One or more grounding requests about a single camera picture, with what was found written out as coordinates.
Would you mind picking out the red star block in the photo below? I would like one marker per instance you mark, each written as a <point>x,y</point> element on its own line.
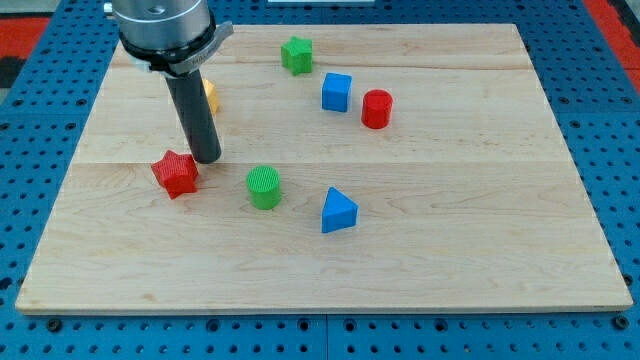
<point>176,173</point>

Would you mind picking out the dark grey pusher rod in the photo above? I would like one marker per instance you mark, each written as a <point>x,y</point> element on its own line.
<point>192,107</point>

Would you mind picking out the green star block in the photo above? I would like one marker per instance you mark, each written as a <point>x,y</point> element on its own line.
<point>297,55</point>

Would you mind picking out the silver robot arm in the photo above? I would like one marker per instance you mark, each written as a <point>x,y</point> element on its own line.
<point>171,37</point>

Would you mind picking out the blue cube block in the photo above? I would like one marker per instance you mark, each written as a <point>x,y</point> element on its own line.
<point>336,92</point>

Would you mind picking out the yellow block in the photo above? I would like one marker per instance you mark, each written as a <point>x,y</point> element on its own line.
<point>212,96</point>

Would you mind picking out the wooden board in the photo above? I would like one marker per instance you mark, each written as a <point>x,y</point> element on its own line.
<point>469,200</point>

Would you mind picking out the blue triangle block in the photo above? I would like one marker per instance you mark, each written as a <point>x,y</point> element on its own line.
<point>339,211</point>

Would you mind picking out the green cylinder block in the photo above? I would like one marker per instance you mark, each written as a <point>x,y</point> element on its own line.
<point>263,185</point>

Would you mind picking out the red cylinder block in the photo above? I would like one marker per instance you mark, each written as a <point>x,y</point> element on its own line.
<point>376,109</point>

